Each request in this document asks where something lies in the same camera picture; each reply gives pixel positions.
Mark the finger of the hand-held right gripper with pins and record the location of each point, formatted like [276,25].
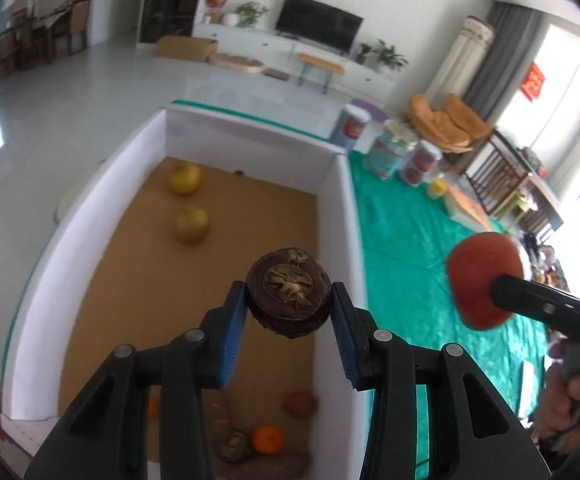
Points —
[535,300]

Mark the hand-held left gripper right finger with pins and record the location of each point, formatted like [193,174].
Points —
[346,342]

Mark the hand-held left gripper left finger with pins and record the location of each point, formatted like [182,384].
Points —
[232,337]

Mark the dark brown mangosteen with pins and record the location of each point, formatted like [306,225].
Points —
[290,307]
[233,446]

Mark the red apple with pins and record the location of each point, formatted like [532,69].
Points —
[475,270]

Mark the large white box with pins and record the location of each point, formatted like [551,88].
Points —
[59,285]

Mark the person's right forearm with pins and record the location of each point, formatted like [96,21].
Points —
[552,449]

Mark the person's right hand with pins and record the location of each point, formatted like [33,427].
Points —
[565,402]

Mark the brown passion fruit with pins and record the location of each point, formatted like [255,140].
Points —
[300,403]

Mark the small orange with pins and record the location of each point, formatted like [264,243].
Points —
[267,440]

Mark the flat orange and white box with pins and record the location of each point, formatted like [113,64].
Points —
[467,209]

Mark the yellow pear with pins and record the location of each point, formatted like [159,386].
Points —
[186,178]
[192,225]

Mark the dark wooden slatted chair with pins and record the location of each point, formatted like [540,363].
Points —
[500,175]

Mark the yellow container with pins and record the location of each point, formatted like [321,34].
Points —
[437,189]

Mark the white can with red label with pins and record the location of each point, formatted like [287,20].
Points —
[421,164]
[352,127]

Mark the teal can with gold rim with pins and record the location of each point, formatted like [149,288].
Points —
[391,154]

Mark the orange lounge chair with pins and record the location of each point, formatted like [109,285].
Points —
[445,120]

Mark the red window decoration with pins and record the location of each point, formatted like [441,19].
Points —
[532,82]

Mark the purple round cushion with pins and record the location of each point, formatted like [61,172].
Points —
[376,111]

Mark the white standing air conditioner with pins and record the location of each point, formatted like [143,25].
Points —
[462,60]

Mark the grey curtain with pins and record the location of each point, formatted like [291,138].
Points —
[510,45]

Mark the purple floor mat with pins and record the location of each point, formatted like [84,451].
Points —
[277,74]

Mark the beige floor cushion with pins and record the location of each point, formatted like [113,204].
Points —
[237,63]

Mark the wooden stool with metal legs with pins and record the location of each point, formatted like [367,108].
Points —
[320,59]

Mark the large potted plant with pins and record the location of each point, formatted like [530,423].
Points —
[389,55]

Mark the small potted plant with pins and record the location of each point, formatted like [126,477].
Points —
[363,52]

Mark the cardboard box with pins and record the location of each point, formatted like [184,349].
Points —
[184,49]

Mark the white television cabinet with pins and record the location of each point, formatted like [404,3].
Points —
[265,42]

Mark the black television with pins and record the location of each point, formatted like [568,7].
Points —
[320,24]

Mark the green plant in white vase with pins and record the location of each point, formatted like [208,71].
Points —
[247,14]

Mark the red flowers in vase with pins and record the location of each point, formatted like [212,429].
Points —
[217,5]

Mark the dark bookshelf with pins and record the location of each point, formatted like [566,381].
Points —
[174,0]

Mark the wooden dining table with chairs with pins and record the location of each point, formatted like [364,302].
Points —
[44,35]

